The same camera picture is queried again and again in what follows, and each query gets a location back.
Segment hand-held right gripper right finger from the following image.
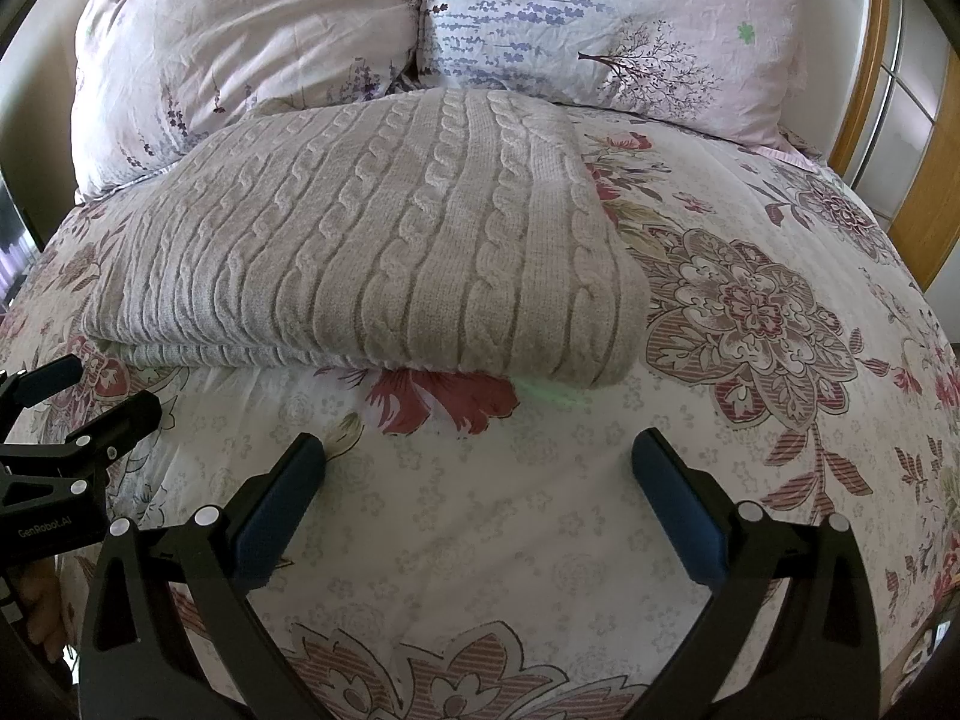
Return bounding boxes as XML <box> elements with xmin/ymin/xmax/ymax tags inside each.
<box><xmin>630</xmin><ymin>427</ymin><xmax>882</xmax><ymax>720</ymax></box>

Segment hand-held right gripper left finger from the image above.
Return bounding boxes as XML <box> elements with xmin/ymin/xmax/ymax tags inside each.
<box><xmin>77</xmin><ymin>433</ymin><xmax>328</xmax><ymax>720</ymax></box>

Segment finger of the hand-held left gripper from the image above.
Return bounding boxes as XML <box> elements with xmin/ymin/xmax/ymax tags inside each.
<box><xmin>0</xmin><ymin>355</ymin><xmax>85</xmax><ymax>412</ymax></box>
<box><xmin>0</xmin><ymin>390</ymin><xmax>164</xmax><ymax>500</ymax></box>

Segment beige cable-knit sweater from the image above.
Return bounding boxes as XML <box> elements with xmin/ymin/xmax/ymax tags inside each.
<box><xmin>81</xmin><ymin>86</ymin><xmax>650</xmax><ymax>389</ymax></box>

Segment person's left hand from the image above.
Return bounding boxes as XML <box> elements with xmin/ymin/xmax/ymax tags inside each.
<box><xmin>21</xmin><ymin>561</ymin><xmax>74</xmax><ymax>662</ymax></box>

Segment floral bedspread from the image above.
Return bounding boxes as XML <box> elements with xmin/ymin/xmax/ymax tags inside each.
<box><xmin>0</xmin><ymin>105</ymin><xmax>960</xmax><ymax>720</ymax></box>

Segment frosted glass door panel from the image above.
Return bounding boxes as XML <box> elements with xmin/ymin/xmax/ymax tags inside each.
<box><xmin>851</xmin><ymin>0</ymin><xmax>960</xmax><ymax>230</ymax></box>

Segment lavender print pink pillow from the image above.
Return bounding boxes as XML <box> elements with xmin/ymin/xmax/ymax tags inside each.
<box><xmin>415</xmin><ymin>0</ymin><xmax>826</xmax><ymax>158</ymax></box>

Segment wooden frame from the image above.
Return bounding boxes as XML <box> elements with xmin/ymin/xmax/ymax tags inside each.
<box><xmin>827</xmin><ymin>0</ymin><xmax>960</xmax><ymax>293</ymax></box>

